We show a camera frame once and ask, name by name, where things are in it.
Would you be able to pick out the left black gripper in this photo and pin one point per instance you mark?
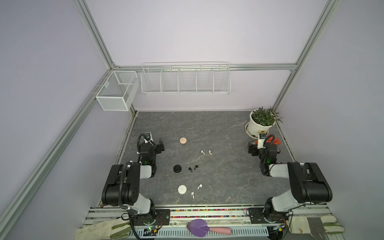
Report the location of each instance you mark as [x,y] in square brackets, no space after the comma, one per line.
[159,145]

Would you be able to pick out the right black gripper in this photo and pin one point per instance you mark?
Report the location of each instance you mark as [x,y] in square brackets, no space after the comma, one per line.
[258,149]

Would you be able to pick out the pink earbud charging case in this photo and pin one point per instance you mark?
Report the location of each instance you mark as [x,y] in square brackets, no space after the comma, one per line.
[183,140]

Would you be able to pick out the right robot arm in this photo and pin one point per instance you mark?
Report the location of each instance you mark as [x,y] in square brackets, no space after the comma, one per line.
[308,185]

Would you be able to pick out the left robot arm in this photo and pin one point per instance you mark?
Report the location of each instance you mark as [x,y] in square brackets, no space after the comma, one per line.
[122,187]

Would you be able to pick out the black earbud charging case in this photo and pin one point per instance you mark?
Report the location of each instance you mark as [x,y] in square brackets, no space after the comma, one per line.
[177,168]

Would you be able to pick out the white earbud charging case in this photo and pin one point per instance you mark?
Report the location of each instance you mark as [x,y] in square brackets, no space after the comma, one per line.
[182,189]

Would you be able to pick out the white plant pot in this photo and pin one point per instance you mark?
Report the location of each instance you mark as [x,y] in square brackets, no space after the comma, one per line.
[253,129]

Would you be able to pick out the red rubber glove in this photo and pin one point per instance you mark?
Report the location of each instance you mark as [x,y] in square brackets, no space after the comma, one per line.
[275,140]

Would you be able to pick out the green potted plant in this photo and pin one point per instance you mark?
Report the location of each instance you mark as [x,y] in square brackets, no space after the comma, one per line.
[265,117]

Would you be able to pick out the white mesh box basket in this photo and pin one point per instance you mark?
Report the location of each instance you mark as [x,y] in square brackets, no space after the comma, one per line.
[118,91]

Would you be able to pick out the right white work glove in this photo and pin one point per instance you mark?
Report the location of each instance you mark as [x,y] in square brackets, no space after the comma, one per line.
[315,225]

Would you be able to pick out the white work glove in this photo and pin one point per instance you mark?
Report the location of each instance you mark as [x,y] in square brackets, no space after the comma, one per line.
[108,230]
[315,225]

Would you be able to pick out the left white work glove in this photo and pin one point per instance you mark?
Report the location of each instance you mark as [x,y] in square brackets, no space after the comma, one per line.
[108,230]

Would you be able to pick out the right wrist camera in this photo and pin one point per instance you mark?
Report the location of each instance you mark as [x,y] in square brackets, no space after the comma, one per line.
[261,140]

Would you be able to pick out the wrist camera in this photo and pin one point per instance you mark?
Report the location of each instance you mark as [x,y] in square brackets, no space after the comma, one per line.
[261,140]
[148,137]

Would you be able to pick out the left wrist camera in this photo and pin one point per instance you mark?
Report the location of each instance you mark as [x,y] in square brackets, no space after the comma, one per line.
[148,137]

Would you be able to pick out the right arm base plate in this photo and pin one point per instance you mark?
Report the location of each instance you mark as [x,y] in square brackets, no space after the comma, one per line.
[260,216]

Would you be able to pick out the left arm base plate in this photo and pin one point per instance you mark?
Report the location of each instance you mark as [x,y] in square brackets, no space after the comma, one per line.
[160,217]

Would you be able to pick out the white wire shelf basket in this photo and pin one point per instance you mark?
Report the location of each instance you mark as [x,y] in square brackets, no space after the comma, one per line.
[191,78]

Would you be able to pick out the purple scoop pink handle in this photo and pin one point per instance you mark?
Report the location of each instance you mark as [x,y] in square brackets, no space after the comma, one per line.
[200,228]

